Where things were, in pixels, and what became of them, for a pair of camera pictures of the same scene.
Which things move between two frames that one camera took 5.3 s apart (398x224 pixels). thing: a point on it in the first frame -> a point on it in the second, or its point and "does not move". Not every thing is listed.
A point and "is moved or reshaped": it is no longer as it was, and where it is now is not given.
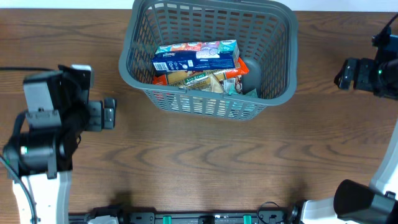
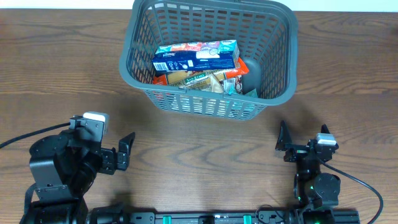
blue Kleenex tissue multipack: [196, 55] does not move
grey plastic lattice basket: [267, 32] does not move
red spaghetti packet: [191, 78] does not move
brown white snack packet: [239, 84] does not move
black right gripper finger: [348, 72] -> [284, 137]
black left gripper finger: [109, 111] -> [125, 144]
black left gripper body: [87, 117] -> [106, 159]
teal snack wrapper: [252, 93] is moved or reshaped
